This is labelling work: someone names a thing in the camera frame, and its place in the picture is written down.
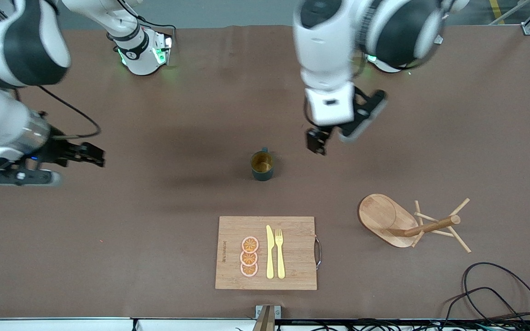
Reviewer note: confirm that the wooden mug tree stand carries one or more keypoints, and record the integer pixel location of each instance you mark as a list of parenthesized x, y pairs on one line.
[(375, 214)]

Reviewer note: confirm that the brown table mat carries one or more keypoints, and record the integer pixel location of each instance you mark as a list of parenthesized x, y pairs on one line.
[(108, 230)]

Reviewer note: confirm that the dark teal ribbed cup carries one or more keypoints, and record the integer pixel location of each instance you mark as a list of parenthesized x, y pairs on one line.
[(262, 174)]

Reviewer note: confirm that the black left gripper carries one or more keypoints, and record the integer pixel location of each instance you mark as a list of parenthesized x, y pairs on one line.
[(316, 139)]

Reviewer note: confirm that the yellow plastic fork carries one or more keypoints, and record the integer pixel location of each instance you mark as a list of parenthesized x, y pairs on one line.
[(280, 262)]

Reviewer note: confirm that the yellow plastic knife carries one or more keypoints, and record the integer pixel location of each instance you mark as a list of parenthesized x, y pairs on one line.
[(270, 257)]

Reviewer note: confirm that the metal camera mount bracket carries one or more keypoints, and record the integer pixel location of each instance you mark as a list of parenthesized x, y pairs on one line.
[(267, 317)]

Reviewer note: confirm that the bamboo cutting board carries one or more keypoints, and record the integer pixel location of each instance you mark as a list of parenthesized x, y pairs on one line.
[(292, 257)]

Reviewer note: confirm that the orange slice toy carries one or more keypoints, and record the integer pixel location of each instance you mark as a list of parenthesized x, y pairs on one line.
[(249, 258), (250, 244)]

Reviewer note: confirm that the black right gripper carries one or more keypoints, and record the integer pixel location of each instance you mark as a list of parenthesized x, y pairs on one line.
[(58, 148)]

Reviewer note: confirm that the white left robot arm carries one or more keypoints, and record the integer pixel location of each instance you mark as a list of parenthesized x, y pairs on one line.
[(325, 46)]

